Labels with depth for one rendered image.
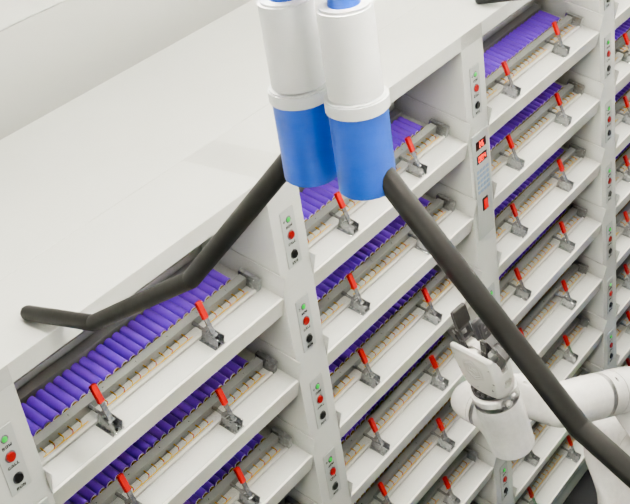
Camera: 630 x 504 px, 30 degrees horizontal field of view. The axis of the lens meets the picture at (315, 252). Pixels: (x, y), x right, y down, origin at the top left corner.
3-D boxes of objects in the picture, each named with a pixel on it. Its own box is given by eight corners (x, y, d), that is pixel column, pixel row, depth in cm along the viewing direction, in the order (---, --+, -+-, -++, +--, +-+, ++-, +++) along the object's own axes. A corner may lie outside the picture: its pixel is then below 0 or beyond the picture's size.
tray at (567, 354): (600, 342, 368) (610, 310, 359) (507, 457, 329) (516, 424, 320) (543, 313, 376) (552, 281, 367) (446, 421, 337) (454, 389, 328)
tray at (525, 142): (596, 113, 326) (608, 70, 317) (490, 213, 287) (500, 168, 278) (533, 86, 334) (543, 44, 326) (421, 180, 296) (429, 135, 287)
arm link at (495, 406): (499, 421, 200) (495, 410, 198) (463, 401, 206) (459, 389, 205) (531, 391, 203) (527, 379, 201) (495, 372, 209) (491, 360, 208)
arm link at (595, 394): (558, 352, 231) (448, 374, 213) (622, 383, 220) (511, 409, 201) (550, 393, 234) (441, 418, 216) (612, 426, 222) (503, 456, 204)
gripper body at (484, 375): (499, 413, 198) (484, 367, 192) (458, 389, 206) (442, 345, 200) (529, 385, 201) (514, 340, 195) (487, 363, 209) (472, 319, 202)
